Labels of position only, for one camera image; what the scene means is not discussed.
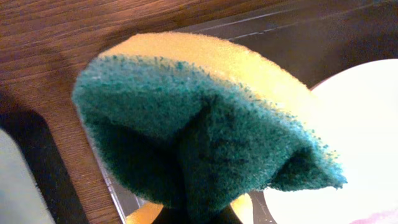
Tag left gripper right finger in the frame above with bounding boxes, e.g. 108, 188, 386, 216
214, 205, 242, 224

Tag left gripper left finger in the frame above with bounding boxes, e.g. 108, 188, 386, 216
152, 207, 188, 224

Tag green and yellow sponge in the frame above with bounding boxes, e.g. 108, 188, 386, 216
72, 32, 346, 223

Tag small black sponge tray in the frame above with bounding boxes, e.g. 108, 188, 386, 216
1, 91, 89, 224

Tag brown plastic serving tray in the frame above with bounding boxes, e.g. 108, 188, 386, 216
93, 0, 398, 224

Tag white plate at back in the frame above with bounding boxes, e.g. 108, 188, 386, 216
264, 59, 397, 224

